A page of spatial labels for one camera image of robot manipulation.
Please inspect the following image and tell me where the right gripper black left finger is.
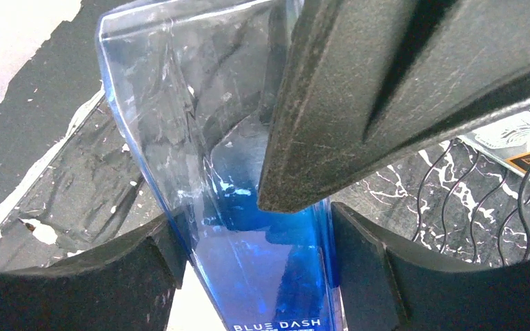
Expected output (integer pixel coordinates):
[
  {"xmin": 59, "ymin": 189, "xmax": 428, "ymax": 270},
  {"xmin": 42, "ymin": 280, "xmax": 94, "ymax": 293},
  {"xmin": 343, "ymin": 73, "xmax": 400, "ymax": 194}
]
[{"xmin": 0, "ymin": 216, "xmax": 187, "ymax": 330}]

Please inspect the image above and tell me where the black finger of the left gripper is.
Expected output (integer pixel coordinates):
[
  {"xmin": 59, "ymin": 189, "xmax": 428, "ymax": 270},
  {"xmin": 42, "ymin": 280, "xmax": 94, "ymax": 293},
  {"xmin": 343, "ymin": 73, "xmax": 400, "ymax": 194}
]
[{"xmin": 258, "ymin": 1, "xmax": 530, "ymax": 212}]

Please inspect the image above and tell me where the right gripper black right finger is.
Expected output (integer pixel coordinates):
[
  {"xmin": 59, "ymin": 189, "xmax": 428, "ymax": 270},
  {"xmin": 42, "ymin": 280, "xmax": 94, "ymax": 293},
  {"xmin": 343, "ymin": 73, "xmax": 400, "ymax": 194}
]
[{"xmin": 332, "ymin": 203, "xmax": 530, "ymax": 330}]

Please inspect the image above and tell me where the black wire wine rack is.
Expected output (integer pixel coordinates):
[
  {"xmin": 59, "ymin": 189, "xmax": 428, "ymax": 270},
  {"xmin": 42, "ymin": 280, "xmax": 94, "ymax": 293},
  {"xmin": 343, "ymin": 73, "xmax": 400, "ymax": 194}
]
[{"xmin": 410, "ymin": 139, "xmax": 530, "ymax": 267}]

